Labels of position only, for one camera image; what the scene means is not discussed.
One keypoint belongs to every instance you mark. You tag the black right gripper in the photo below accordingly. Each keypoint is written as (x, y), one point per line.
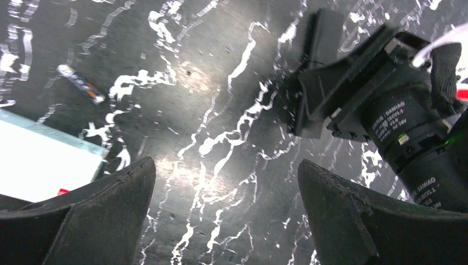
(374, 94)

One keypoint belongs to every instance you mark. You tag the black green battery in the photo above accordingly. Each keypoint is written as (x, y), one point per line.
(81, 83)

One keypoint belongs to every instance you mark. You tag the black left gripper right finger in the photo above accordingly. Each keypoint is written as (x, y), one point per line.
(352, 224)

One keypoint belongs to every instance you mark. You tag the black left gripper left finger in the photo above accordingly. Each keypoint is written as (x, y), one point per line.
(98, 223)

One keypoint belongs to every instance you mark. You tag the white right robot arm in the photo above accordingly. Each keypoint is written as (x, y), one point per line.
(445, 188)

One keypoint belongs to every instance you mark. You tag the white battery box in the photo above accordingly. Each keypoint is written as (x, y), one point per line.
(39, 162)

